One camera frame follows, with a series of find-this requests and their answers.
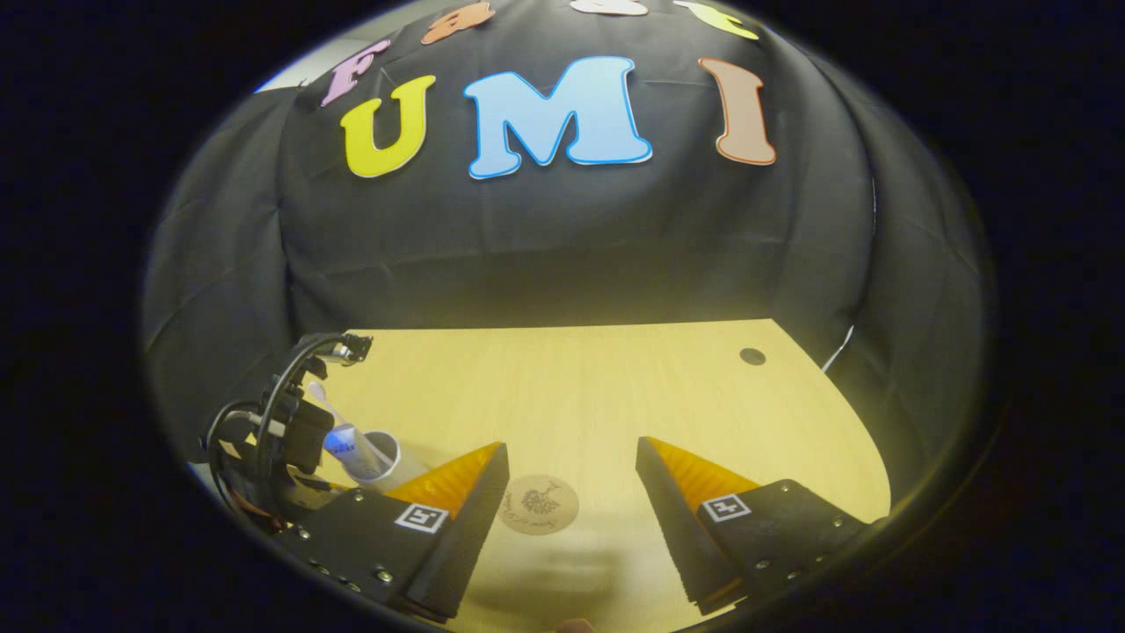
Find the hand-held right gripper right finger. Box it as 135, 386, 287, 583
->
635, 436, 871, 616

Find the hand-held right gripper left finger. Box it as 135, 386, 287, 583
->
281, 442, 511, 621

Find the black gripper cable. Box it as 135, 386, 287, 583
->
255, 332, 374, 440

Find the black backdrop cloth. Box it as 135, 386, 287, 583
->
141, 0, 994, 493

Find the white cable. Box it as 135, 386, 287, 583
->
822, 325, 855, 373

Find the wooden desktop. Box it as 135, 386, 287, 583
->
299, 319, 893, 633

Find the white toothpaste tube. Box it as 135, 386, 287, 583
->
306, 381, 381, 480

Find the round wooden coaster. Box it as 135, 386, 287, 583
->
497, 475, 581, 535

